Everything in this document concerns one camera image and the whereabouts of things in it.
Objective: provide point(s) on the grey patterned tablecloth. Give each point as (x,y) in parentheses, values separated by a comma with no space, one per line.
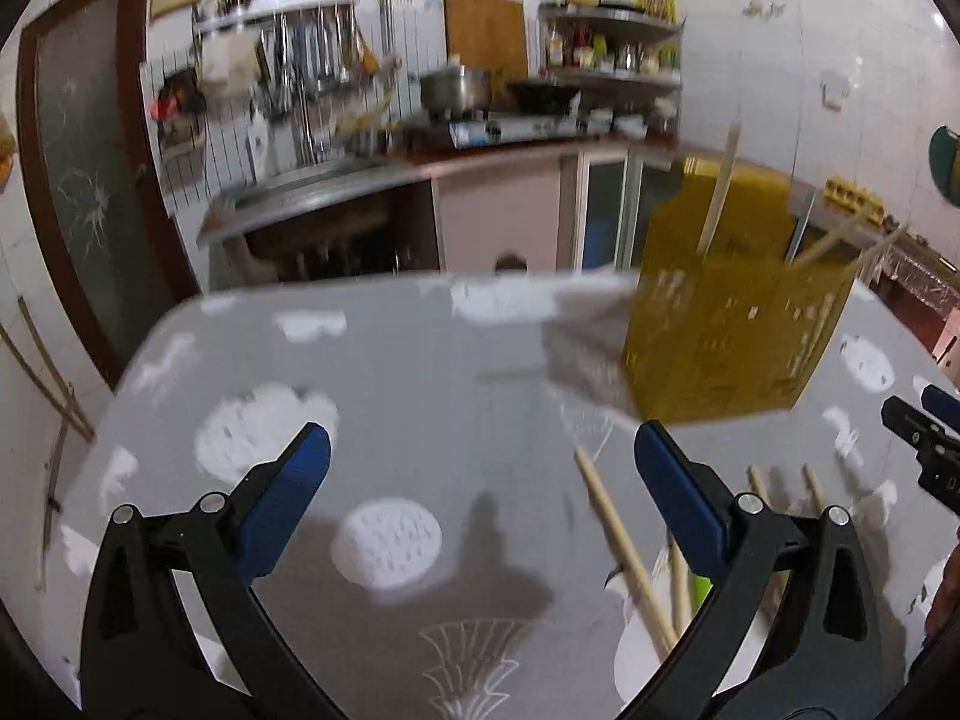
(452,564)

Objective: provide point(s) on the steel sink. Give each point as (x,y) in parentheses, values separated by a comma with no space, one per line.
(299,178)

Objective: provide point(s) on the steel corner shelf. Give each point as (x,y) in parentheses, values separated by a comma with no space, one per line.
(610,43)

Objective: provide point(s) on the green-handled utensil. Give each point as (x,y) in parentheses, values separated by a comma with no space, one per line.
(700,588)

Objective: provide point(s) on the chopstick in holder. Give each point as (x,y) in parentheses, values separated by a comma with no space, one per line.
(722,184)
(824,245)
(867,260)

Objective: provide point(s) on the person's hand right edge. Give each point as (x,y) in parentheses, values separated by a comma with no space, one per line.
(945,599)

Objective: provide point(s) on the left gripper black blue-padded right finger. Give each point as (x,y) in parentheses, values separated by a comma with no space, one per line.
(789,628)

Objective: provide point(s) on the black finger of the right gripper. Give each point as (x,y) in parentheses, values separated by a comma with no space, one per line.
(932,434)

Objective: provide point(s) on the green round wall hanger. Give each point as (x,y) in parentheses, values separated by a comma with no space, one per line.
(944,163)

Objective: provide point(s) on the chopstick in holder left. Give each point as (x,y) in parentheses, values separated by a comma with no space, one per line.
(722,184)

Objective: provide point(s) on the rectangular wooden cutting board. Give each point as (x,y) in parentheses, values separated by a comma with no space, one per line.
(488,34)

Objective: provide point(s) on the wooden stick by wall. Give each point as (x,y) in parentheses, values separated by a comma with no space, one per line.
(49,382)

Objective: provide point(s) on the yellow egg tray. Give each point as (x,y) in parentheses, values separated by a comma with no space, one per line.
(846,196)

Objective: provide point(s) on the steel cooking pot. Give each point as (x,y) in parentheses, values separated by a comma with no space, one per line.
(455,91)

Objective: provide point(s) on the black wok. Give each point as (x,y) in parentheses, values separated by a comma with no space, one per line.
(539,96)

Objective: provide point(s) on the steel gas stove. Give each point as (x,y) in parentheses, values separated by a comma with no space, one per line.
(509,129)

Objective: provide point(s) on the yellow perforated utensil holder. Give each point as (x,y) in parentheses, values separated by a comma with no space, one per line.
(738,329)

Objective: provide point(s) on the chopstick in holder right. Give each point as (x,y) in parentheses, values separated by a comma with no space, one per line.
(867,260)

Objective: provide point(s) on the steel utensil rack shelf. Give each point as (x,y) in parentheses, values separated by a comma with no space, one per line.
(261,10)

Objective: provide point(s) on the chopstick in holder middle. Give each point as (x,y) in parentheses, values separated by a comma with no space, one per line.
(824,245)

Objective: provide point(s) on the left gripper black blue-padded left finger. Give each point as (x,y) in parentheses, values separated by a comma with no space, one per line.
(140,657)

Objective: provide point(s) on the long wooden chopstick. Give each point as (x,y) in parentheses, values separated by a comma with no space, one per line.
(658,623)

